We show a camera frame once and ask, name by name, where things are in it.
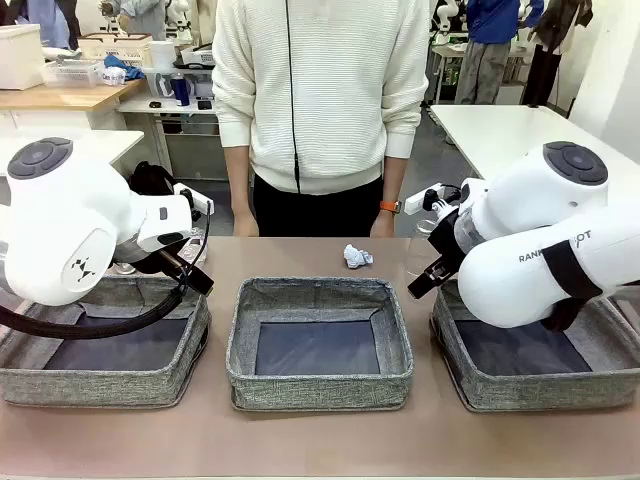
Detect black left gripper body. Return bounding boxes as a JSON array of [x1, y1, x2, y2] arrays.
[[113, 243, 196, 286]]

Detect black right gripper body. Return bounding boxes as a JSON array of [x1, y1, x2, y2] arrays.
[[427, 207, 471, 274]]

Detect white paper ball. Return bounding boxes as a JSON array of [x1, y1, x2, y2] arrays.
[[342, 243, 375, 270]]

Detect person's left forearm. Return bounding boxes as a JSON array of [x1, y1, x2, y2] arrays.
[[382, 154, 407, 204]]

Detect person's right forearm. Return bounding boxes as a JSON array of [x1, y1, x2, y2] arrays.
[[222, 143, 254, 216]]

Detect person's left hand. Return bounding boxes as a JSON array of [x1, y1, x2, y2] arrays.
[[369, 210, 399, 239]]

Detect person's right hand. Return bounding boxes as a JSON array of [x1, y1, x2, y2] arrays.
[[232, 208, 260, 238]]

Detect black backpack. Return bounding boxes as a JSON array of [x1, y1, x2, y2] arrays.
[[130, 160, 177, 200]]

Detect white shelf desk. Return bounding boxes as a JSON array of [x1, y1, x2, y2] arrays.
[[117, 97, 224, 181]]

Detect grey fabric basket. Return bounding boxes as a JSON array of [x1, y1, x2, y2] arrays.
[[224, 277, 415, 412], [0, 272, 211, 407], [429, 284, 640, 413]]

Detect blue bottle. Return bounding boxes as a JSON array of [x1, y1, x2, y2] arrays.
[[169, 71, 192, 108]]

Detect person in white sweater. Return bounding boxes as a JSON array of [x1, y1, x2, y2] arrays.
[[212, 0, 431, 239]]

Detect wooden top counter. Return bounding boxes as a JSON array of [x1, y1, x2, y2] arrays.
[[0, 77, 149, 132]]

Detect bystander in black clothes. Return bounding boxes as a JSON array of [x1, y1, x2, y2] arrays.
[[519, 0, 594, 107]]

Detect blue cloth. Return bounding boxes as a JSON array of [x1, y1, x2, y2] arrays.
[[102, 53, 146, 81]]

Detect bystander in blue jacket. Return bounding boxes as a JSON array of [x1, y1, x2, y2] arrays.
[[454, 0, 544, 105]]

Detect cream plastic crate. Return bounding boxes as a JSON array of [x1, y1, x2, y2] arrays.
[[77, 32, 154, 67]]

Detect white storage box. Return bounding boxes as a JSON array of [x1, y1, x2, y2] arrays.
[[0, 23, 45, 91]]

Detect bystander in light blue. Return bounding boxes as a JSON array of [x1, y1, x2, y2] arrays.
[[27, 0, 81, 51]]

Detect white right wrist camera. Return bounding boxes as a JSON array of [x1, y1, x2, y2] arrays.
[[404, 183, 464, 217]]

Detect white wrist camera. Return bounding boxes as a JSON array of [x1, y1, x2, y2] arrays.
[[404, 183, 464, 217], [173, 183, 215, 217]]

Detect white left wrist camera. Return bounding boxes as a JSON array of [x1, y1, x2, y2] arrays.
[[173, 183, 215, 217]]

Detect black cord on sweater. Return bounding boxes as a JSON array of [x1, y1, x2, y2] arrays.
[[286, 0, 303, 194]]

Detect white wire basket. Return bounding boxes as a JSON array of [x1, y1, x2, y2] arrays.
[[40, 58, 104, 89]]

